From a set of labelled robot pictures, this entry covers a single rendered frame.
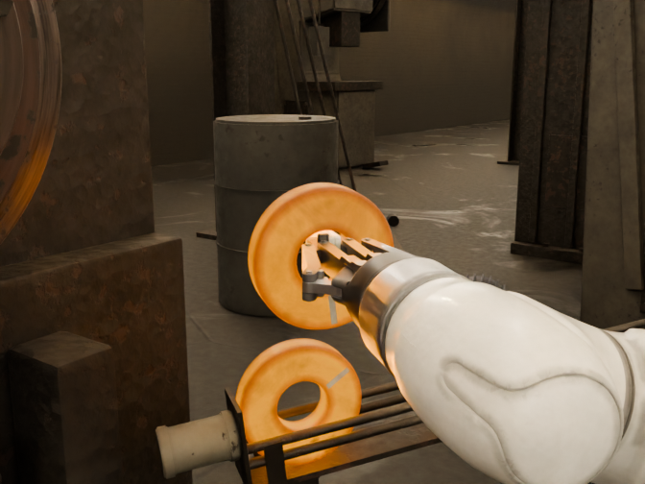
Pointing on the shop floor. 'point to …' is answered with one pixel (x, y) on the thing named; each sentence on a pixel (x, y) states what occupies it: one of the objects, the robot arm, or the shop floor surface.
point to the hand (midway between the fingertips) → (322, 242)
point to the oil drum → (262, 186)
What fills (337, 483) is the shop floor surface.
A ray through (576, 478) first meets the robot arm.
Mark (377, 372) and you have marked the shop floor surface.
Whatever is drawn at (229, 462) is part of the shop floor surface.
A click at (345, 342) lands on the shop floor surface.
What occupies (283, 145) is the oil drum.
